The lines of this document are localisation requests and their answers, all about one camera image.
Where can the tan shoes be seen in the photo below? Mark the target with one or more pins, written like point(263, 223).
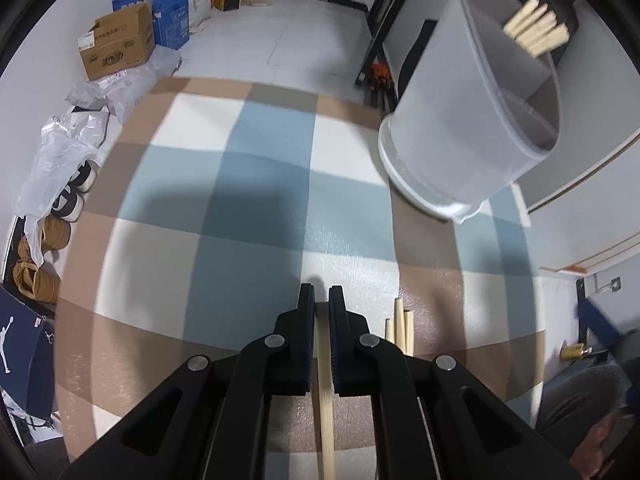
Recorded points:
point(33, 281)

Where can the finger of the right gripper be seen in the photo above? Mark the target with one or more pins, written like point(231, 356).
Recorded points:
point(605, 332)

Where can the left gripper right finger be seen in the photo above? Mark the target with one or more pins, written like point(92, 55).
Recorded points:
point(433, 419)

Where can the blue cardboard box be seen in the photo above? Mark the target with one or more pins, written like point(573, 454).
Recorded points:
point(170, 19)

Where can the black metal rack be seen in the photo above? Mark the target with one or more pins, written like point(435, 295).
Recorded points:
point(379, 21)

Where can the white plastic bags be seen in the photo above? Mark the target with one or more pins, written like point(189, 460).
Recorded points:
point(70, 139)

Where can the navy jordan shopping bag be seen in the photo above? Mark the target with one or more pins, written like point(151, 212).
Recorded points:
point(27, 372)

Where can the wooden chopstick on table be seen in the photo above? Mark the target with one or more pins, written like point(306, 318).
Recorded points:
point(389, 330)
point(409, 332)
point(399, 325)

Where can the black white sneakers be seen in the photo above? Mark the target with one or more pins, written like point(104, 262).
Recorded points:
point(71, 201)

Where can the wooden chopstick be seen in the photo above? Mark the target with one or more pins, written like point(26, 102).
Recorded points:
point(409, 332)
point(389, 330)
point(323, 393)
point(399, 325)

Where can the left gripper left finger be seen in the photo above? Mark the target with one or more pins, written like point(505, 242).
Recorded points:
point(209, 419)

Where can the chopstick in holder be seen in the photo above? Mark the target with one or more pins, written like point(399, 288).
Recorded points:
point(554, 39)
point(538, 13)
point(523, 12)
point(536, 30)

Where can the grey utensil holder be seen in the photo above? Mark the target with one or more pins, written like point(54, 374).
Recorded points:
point(478, 112)

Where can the checkered tablecloth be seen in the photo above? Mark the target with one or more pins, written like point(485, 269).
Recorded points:
point(220, 198)

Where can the brown cardboard box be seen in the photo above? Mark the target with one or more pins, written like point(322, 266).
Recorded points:
point(118, 41)

